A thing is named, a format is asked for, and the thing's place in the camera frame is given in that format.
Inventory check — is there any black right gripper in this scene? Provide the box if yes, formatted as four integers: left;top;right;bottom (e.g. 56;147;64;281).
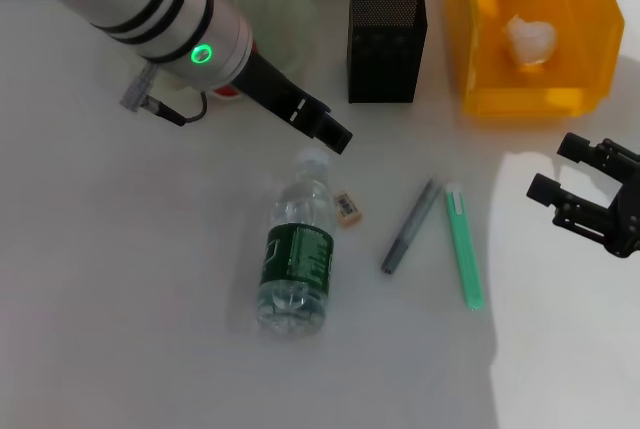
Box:
524;131;640;260

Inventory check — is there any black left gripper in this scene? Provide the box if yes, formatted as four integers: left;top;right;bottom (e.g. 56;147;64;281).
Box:
231;50;355;156

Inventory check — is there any grey pen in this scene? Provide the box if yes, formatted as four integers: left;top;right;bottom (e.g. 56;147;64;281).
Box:
381;177;442;275

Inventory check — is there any green pen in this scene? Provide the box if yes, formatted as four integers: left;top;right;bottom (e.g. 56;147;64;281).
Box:
444;181;485;313

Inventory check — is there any green label water bottle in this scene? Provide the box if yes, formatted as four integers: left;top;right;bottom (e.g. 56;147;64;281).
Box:
255;147;335;336

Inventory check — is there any white paper ball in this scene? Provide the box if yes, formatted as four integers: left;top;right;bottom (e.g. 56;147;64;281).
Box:
502;13;559;70

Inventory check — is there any black mesh pen holder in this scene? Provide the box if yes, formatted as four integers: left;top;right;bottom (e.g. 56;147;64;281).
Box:
347;0;430;104

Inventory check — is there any green glass fruit plate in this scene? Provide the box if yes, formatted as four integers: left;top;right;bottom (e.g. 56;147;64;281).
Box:
169;0;320;100

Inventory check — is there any yellow plastic bin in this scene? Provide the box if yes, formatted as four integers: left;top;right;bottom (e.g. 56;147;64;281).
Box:
444;0;626;118

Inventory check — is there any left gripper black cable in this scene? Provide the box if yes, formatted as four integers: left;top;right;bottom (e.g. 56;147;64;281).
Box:
147;91;209;128

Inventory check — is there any grey cable tag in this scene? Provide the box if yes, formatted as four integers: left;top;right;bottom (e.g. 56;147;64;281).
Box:
121;66;154;113

